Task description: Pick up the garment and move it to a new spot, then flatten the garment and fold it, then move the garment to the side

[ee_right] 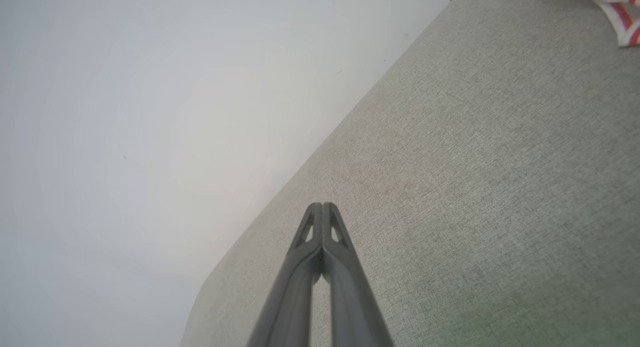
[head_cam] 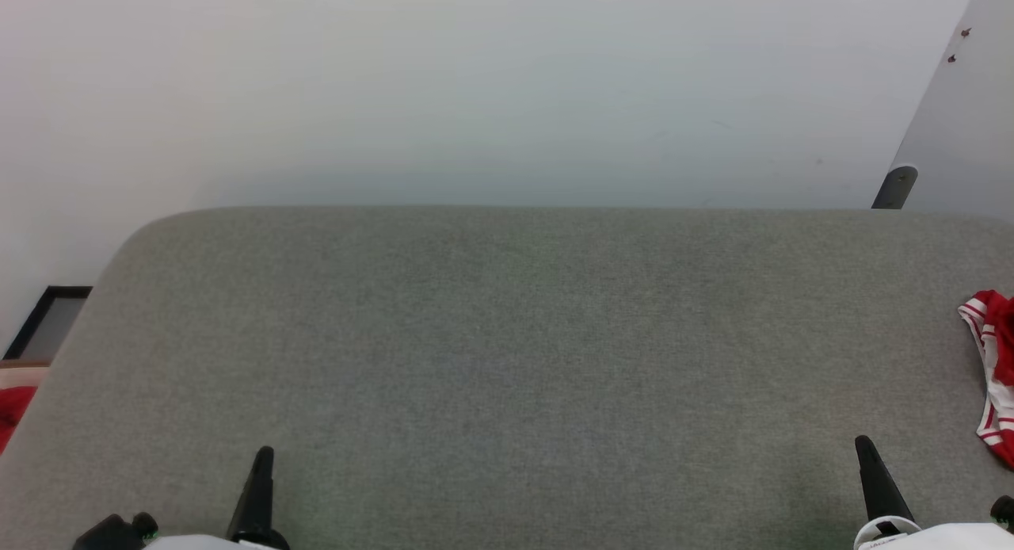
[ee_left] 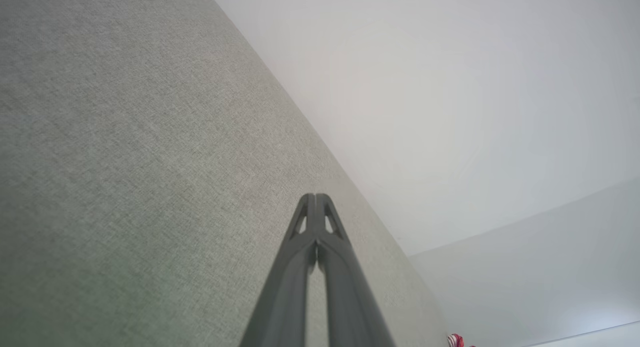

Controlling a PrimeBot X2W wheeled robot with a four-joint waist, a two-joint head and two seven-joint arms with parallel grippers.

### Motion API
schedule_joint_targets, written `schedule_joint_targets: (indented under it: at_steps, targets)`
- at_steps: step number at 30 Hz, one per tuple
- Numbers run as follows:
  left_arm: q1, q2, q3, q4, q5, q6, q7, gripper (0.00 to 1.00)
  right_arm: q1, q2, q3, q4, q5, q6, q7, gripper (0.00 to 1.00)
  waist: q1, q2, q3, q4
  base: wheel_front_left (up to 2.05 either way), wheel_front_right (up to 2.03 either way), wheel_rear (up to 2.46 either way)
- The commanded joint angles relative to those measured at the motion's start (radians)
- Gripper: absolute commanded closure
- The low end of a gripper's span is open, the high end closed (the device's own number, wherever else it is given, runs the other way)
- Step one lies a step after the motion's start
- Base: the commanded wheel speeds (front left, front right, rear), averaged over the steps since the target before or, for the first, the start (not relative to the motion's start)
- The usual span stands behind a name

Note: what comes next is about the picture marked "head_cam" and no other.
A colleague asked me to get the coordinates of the white door panel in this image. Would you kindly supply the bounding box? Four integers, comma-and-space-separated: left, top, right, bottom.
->
903, 0, 1014, 222

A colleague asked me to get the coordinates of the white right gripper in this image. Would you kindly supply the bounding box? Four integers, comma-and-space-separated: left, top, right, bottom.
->
854, 435, 1014, 550

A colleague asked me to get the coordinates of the grey metal post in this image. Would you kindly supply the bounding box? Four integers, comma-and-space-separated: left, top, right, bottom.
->
871, 165, 919, 210

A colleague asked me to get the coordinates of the red cloth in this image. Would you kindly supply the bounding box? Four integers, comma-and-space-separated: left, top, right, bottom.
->
0, 386, 39, 456

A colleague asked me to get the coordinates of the red white Bulls jersey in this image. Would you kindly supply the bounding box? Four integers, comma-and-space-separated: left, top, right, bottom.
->
957, 289, 1014, 470

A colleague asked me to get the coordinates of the black framed panel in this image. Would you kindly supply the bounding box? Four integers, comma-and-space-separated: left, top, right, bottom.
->
2, 285, 93, 362

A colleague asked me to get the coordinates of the beige perforated laundry basket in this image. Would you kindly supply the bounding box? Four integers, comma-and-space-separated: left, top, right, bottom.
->
0, 360, 51, 456

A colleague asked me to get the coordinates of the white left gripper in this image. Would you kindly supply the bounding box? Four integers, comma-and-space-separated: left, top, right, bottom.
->
143, 445, 291, 550

